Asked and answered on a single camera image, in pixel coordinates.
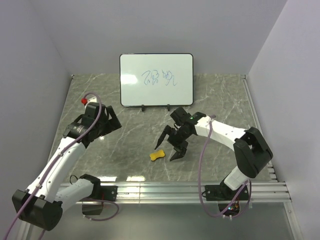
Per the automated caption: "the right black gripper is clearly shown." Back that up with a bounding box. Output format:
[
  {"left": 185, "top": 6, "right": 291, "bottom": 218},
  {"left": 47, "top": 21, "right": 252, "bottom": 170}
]
[{"left": 156, "top": 125, "right": 192, "bottom": 162}]

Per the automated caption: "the yellow bone-shaped sponge eraser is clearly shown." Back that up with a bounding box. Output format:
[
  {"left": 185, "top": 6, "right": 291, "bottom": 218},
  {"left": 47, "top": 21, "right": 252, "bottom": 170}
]
[{"left": 149, "top": 149, "right": 166, "bottom": 162}]

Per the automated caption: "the white rectangular whiteboard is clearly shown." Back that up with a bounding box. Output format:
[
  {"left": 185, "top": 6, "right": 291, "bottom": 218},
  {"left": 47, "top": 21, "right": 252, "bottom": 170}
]
[{"left": 119, "top": 53, "right": 194, "bottom": 107}]

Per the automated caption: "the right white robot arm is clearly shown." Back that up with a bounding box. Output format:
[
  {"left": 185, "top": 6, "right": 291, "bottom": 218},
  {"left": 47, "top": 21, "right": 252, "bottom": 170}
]
[{"left": 156, "top": 107, "right": 274, "bottom": 200}]

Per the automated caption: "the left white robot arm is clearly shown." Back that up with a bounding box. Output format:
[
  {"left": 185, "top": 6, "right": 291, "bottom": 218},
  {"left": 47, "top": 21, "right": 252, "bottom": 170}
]
[{"left": 12, "top": 102, "right": 122, "bottom": 231}]

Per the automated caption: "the black whiteboard stand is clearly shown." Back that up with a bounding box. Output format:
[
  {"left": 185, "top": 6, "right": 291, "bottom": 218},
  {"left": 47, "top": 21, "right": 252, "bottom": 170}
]
[{"left": 140, "top": 104, "right": 171, "bottom": 112}]

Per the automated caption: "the red cable connector cap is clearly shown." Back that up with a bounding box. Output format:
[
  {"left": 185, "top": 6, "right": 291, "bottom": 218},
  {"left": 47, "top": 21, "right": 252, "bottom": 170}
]
[{"left": 81, "top": 98, "right": 88, "bottom": 105}]

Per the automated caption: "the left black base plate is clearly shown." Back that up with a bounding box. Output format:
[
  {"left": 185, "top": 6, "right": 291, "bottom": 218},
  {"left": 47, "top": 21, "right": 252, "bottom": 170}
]
[{"left": 84, "top": 185, "right": 118, "bottom": 202}]

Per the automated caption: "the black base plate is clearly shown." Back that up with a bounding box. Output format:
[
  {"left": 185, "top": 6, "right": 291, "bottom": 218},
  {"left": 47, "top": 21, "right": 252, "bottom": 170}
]
[
  {"left": 201, "top": 184, "right": 250, "bottom": 201},
  {"left": 84, "top": 185, "right": 118, "bottom": 202}
]

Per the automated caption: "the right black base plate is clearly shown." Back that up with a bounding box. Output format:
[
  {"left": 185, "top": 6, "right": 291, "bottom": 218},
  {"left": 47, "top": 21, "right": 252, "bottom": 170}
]
[{"left": 201, "top": 184, "right": 250, "bottom": 201}]

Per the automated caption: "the aluminium front rail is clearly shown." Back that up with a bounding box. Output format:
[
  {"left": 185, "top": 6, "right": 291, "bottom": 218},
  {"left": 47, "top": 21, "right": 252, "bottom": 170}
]
[{"left": 14, "top": 181, "right": 293, "bottom": 240}]

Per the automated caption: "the aluminium rail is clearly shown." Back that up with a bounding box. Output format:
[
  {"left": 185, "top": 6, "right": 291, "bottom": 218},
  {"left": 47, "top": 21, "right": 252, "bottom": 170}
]
[
  {"left": 14, "top": 181, "right": 293, "bottom": 240},
  {"left": 240, "top": 74, "right": 279, "bottom": 183}
]

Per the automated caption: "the aluminium right side rail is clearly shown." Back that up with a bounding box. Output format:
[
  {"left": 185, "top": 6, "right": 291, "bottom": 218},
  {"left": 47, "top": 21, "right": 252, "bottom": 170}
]
[{"left": 240, "top": 74, "right": 279, "bottom": 183}]

